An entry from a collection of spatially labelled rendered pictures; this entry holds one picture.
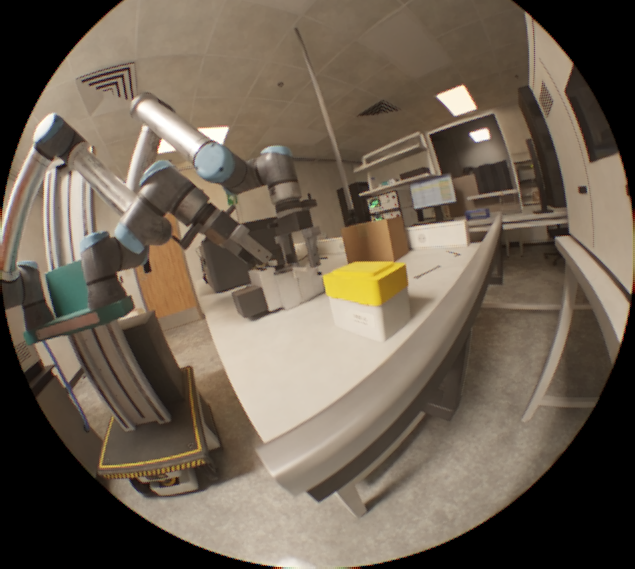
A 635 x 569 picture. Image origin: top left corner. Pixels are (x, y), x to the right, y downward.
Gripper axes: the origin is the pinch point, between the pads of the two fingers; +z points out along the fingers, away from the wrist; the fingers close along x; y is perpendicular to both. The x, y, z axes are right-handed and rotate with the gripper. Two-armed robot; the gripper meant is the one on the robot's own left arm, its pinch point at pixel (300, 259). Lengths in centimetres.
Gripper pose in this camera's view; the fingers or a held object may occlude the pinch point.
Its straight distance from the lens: 59.6
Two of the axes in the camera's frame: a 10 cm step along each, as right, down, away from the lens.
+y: -7.6, 2.4, -6.0
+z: 2.2, 9.7, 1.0
